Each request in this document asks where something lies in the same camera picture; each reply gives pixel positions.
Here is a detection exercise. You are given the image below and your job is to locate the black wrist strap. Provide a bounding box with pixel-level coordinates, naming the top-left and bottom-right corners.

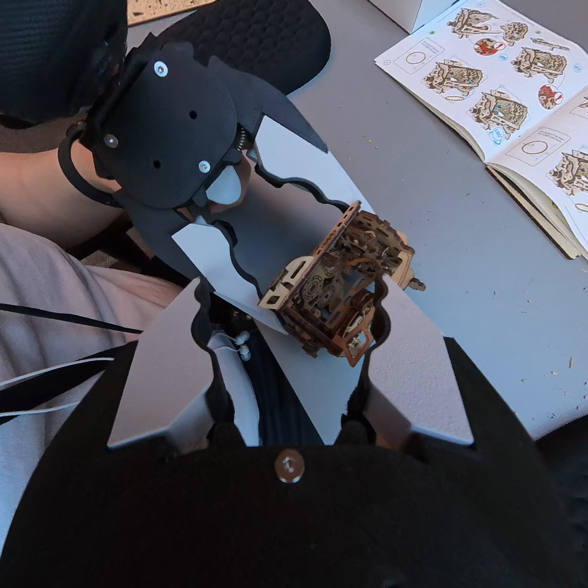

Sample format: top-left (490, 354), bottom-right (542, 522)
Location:
top-left (57, 120), bottom-right (122, 208)

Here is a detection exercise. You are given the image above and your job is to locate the person's left forearm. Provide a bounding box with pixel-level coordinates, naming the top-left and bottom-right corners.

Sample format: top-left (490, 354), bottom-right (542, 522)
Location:
top-left (0, 138), bottom-right (122, 251)

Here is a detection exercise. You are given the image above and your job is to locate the wide black strap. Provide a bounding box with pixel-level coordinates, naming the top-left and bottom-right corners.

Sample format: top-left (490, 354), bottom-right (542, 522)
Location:
top-left (0, 345), bottom-right (129, 414)

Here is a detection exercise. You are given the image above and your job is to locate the person's left hand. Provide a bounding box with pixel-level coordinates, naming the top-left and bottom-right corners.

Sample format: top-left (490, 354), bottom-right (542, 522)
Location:
top-left (176, 156), bottom-right (254, 226)

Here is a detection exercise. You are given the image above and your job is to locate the thin black lanyard strap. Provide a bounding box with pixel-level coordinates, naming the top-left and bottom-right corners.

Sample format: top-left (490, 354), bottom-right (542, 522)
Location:
top-left (0, 302), bottom-right (144, 335)

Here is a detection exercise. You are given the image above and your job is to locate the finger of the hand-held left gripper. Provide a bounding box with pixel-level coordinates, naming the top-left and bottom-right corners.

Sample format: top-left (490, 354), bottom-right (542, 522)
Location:
top-left (171, 218), bottom-right (289, 335)
top-left (247, 114), bottom-right (376, 209)

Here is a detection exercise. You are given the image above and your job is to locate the person's white shirt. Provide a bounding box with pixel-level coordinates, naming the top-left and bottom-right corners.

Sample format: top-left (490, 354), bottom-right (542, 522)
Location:
top-left (0, 223), bottom-right (258, 547)

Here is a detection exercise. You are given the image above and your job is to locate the white cardboard box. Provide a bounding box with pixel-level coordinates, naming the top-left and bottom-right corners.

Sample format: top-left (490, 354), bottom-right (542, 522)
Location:
top-left (367, 0), bottom-right (455, 34)

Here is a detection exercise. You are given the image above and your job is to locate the wooden mechanical puzzle model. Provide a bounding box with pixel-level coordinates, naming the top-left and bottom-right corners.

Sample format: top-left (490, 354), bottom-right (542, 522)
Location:
top-left (258, 200), bottom-right (425, 368)

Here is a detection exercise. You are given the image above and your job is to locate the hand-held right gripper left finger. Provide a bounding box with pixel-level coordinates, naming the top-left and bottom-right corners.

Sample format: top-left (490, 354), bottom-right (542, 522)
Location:
top-left (106, 277), bottom-right (236, 453)

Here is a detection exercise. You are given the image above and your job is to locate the white instruction booklet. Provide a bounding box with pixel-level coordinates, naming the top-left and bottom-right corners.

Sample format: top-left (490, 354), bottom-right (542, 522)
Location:
top-left (374, 0), bottom-right (588, 260)

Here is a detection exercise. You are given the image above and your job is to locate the black badge reel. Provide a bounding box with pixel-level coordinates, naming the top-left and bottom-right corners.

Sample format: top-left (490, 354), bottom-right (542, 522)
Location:
top-left (209, 301), bottom-right (251, 332)

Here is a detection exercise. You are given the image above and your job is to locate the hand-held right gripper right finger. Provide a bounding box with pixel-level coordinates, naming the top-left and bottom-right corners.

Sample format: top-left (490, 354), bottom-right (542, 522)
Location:
top-left (341, 275), bottom-right (475, 450)

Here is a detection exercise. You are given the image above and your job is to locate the white earphone cable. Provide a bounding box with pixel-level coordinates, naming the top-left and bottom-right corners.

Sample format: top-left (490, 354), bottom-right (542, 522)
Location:
top-left (0, 330), bottom-right (252, 425)

